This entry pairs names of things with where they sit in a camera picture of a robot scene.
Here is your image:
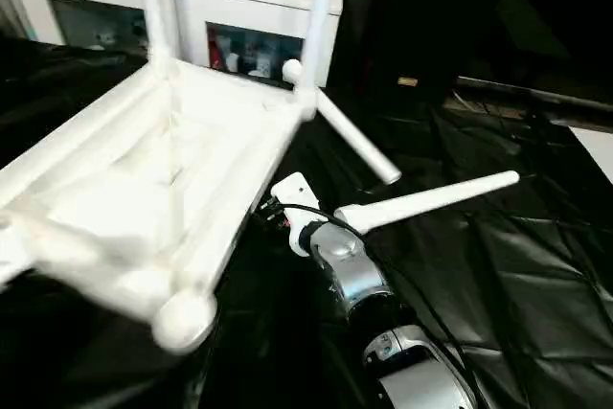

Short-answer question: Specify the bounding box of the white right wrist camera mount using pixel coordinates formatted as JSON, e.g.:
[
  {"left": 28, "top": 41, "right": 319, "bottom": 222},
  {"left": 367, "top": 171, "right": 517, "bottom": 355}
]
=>
[{"left": 271, "top": 172, "right": 327, "bottom": 257}]

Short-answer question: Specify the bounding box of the white plastic table leg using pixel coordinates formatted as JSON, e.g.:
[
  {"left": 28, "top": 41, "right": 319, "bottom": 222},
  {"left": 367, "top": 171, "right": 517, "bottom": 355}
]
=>
[
  {"left": 292, "top": 0, "right": 344, "bottom": 108},
  {"left": 333, "top": 170, "right": 521, "bottom": 234},
  {"left": 282, "top": 58, "right": 403, "bottom": 186},
  {"left": 137, "top": 0, "right": 178, "bottom": 80}
]

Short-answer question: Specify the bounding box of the white plastic table top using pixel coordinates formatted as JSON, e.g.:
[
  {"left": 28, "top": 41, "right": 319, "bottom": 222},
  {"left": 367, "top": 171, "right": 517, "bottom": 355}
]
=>
[{"left": 0, "top": 57, "right": 319, "bottom": 352}]

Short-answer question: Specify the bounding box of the dark black cabinet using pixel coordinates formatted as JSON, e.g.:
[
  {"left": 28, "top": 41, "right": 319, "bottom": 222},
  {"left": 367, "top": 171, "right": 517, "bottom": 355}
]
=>
[{"left": 330, "top": 0, "right": 613, "bottom": 103}]

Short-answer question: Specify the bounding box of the black work surface mat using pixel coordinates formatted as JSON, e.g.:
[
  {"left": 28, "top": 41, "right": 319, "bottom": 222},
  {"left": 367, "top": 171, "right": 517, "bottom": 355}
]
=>
[{"left": 0, "top": 35, "right": 613, "bottom": 409}]

